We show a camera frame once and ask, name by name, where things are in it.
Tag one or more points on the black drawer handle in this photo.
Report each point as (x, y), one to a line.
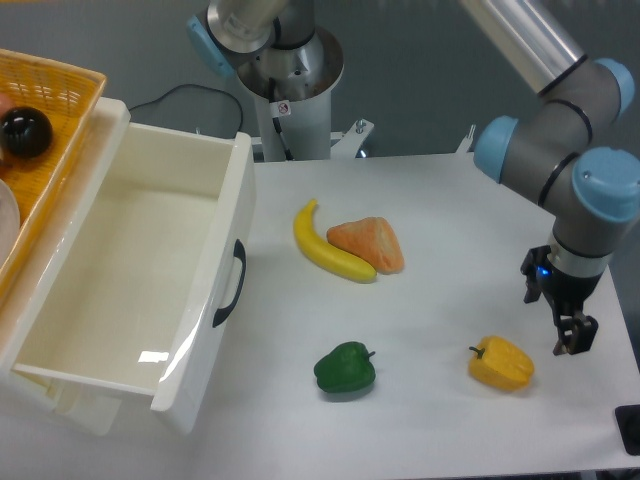
(234, 287)

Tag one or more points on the green bell pepper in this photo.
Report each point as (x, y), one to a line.
(345, 369)

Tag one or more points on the yellow bell pepper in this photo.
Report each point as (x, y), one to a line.
(498, 363)

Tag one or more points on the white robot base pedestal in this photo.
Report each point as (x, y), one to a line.
(291, 91)

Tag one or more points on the orange croissant bread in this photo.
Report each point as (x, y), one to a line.
(373, 240)

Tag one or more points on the white plastic drawer box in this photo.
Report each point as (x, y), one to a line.
(114, 305)

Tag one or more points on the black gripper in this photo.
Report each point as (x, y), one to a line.
(566, 279)

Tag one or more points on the yellow banana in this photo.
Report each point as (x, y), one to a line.
(324, 255)

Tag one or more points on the orange woven basket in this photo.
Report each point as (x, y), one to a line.
(55, 101)

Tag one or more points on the black corner object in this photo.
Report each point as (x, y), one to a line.
(627, 418)

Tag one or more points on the white metal bracket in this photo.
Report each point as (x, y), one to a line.
(349, 144)

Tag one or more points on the black shiny ball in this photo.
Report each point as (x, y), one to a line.
(26, 132)

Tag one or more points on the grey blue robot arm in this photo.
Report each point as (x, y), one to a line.
(593, 193)

